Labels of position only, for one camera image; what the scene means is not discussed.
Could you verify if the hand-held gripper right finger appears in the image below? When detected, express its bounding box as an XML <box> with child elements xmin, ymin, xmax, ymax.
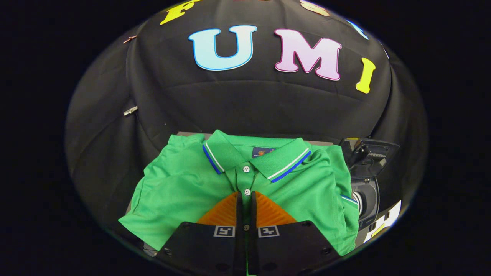
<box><xmin>247</xmin><ymin>191</ymin><xmax>342</xmax><ymax>276</ymax></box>

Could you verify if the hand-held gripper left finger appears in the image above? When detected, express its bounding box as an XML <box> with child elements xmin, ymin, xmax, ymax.
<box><xmin>153</xmin><ymin>191</ymin><xmax>246</xmax><ymax>276</ymax></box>

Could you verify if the green polo shirt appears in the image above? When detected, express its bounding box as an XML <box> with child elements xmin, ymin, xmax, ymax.
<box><xmin>118</xmin><ymin>129</ymin><xmax>360</xmax><ymax>256</ymax></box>

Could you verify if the grey washing machine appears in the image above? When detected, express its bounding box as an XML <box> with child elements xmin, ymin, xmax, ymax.
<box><xmin>351</xmin><ymin>177</ymin><xmax>381</xmax><ymax>246</ymax></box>

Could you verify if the white printed sheet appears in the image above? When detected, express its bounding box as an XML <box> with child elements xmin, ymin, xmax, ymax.
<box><xmin>362</xmin><ymin>199</ymin><xmax>402</xmax><ymax>244</ymax></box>

